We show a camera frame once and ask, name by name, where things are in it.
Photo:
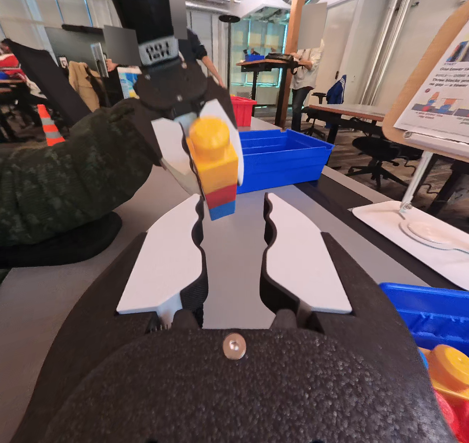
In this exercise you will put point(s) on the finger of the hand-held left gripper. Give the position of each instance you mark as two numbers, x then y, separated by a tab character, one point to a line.
168	146
218	109

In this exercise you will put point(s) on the blue white carton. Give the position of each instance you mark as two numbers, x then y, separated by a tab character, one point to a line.
128	82

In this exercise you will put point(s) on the black leaning panel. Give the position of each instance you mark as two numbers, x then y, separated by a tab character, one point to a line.
47	80

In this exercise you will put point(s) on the orange traffic cone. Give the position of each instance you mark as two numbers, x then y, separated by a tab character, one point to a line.
49	128

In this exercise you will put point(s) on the black office chair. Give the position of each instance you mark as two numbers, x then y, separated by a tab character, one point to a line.
377	150
315	113

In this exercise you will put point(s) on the wooden pillar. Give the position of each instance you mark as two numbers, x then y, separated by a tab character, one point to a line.
296	18

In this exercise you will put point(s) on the orange mega block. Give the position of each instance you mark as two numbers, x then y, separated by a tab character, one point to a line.
214	164

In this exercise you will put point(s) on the pile of mega blocks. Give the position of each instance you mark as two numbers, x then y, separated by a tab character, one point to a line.
450	373

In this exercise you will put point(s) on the silver ventilation duct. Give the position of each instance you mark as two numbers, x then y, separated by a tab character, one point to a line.
388	40

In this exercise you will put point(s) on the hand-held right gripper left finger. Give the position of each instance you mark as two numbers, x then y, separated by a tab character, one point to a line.
163	267

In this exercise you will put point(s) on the blue jacket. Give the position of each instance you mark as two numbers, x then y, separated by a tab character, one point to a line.
336	89

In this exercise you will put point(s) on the black mesh armrest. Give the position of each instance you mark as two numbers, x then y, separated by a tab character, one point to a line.
73	245

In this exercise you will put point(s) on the printed instruction sheet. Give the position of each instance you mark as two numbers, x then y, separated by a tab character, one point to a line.
439	102

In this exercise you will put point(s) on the red plastic bin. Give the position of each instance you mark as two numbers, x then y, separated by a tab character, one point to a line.
243	113

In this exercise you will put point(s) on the blue plastic bin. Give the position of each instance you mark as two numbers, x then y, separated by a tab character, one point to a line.
285	164
432	315

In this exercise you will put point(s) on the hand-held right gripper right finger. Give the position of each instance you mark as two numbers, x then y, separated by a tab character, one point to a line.
304	271

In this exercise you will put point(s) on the person's left forearm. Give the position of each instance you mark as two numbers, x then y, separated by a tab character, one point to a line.
73	179

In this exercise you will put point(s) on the tan coat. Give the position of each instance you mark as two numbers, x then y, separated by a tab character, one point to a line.
82	84

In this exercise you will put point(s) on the blue mega block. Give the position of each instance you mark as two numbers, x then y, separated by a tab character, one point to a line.
222	211

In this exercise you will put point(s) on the black floor lamp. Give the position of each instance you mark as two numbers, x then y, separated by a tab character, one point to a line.
229	20

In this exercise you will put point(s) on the red mega block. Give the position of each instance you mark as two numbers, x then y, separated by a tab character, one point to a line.
221	195

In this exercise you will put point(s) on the wooden standing desk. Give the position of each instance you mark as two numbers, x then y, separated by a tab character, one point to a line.
263	64

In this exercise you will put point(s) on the wooden office table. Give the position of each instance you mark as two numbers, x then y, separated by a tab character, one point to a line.
348	110

